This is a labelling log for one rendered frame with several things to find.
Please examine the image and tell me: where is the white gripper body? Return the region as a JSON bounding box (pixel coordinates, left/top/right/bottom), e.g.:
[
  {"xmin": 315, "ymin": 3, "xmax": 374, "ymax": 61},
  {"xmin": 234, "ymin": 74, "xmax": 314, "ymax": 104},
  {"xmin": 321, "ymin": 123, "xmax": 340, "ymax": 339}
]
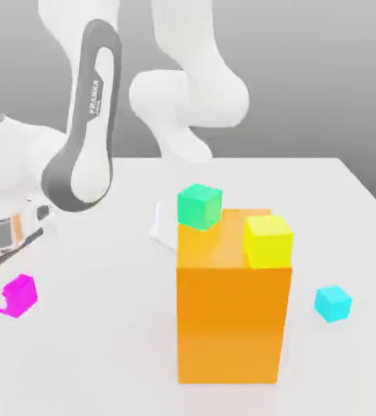
[{"xmin": 0, "ymin": 226, "xmax": 53, "ymax": 295}]

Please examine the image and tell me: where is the small magenta cube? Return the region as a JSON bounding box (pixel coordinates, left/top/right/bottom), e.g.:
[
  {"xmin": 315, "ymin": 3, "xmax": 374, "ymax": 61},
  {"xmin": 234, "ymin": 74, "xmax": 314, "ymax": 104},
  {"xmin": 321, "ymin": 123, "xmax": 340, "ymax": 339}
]
[{"xmin": 0, "ymin": 273, "xmax": 40, "ymax": 319}]

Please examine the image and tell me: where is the small green cube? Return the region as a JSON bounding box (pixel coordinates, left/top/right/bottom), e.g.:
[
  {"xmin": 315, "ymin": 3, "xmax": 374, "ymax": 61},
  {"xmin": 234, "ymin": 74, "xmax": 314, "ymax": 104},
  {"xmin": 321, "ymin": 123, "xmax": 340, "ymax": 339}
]
[{"xmin": 176, "ymin": 183, "xmax": 223, "ymax": 232}]

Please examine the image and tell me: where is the small yellow cube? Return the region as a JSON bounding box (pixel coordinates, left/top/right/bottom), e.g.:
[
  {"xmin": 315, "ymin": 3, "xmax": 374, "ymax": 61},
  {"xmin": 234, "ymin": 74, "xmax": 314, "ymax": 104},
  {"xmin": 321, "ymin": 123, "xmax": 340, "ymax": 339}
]
[{"xmin": 243, "ymin": 214, "xmax": 295, "ymax": 271}]

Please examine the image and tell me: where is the small cyan cube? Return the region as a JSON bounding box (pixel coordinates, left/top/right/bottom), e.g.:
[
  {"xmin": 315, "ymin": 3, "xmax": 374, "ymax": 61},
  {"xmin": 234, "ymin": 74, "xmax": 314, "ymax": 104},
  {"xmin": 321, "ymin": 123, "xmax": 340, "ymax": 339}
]
[{"xmin": 313, "ymin": 284, "xmax": 353, "ymax": 325}]

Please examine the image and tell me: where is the large orange box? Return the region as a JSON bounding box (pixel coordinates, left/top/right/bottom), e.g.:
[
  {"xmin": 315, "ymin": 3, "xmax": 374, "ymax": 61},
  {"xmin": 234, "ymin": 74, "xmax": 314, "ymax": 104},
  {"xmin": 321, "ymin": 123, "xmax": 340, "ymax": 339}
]
[{"xmin": 176, "ymin": 207, "xmax": 293, "ymax": 385}]

